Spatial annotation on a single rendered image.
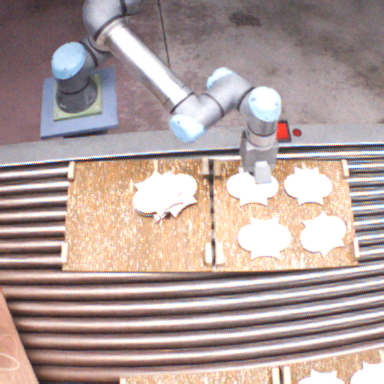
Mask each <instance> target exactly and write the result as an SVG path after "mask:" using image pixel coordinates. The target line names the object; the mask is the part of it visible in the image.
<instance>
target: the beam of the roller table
mask: <svg viewBox="0 0 384 384"><path fill-rule="evenodd" d="M288 126H289V131H290V136H291V140H292V142H291V143H278V146H279V147H278V150H288V151H289V150H303V149H331V148H344V149H345V148H358V147H363V148H371V147H384V124H383V123H378V124H370V123H366V124H356V123H353V124H341V123H339V124H311V125H307V124H296V125H288ZM245 128H247V126H234V127H217V128H210V129H208V130H207V131H206V133H205V134H204V135H202V136H201V137H200V138H198V139H197V140H196V141H194V142H193V143H184V142H182V141H181V140H179V139H178V137H177V136H176V135H175V134H174V131H173V130H172V129H168V130H162V131H152V132H136V133H120V134H104V135H100V136H89V137H74V138H66V139H60V140H46V141H37V142H32V143H19V144H9V145H5V146H0V170H5V169H17V168H30V167H42V166H46V165H57V164H69V162H70V161H75V162H100V161H115V160H118V159H131V158H147V157H163V156H178V155H195V154H211V153H227V152H239V149H240V143H241V135H242V130H245ZM293 129H299V130H300V131H301V132H302V135H301V136H299V137H296V136H294V135H293V134H292V130H293Z"/></svg>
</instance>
